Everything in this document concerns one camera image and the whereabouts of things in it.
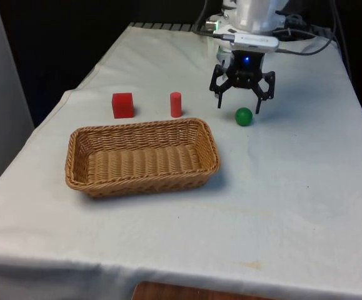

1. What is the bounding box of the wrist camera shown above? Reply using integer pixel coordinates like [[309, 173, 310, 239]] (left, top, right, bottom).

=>
[[232, 31, 280, 53]]

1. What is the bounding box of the red cube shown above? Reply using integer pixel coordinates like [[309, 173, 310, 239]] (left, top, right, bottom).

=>
[[111, 92, 135, 119]]

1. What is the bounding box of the red cylinder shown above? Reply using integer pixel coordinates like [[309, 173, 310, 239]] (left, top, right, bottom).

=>
[[169, 91, 183, 118]]

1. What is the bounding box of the green ball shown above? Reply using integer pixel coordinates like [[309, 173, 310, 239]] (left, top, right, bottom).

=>
[[234, 107, 253, 127]]

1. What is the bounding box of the wicker basket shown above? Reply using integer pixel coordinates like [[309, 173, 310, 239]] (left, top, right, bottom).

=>
[[64, 117, 221, 199]]

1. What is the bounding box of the black cable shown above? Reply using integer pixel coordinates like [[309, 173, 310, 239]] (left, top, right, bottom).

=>
[[277, 29, 339, 58], [273, 27, 316, 41], [192, 0, 210, 34]]

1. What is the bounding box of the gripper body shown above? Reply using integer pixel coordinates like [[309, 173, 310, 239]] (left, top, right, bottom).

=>
[[229, 49, 266, 90]]

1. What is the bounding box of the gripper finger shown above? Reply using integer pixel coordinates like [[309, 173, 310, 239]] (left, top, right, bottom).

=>
[[251, 71, 276, 115], [209, 61, 236, 109]]

